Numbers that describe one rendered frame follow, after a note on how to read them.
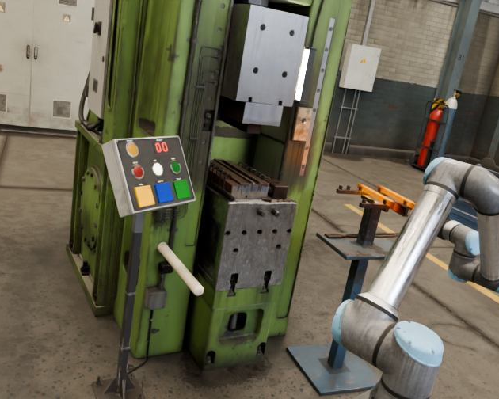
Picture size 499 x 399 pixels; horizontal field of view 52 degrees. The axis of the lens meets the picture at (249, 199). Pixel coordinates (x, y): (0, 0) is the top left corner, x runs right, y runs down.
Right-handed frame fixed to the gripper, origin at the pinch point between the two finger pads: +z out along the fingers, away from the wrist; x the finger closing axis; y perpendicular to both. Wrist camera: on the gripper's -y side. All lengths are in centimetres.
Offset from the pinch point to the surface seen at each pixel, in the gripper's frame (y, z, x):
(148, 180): -4, 4, -128
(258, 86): -43, 31, -79
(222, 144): -6, 80, -74
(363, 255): 26.3, 5.6, -21.5
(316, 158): -8, 53, -30
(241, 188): 4, 31, -79
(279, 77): -48, 33, -69
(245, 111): -32, 31, -83
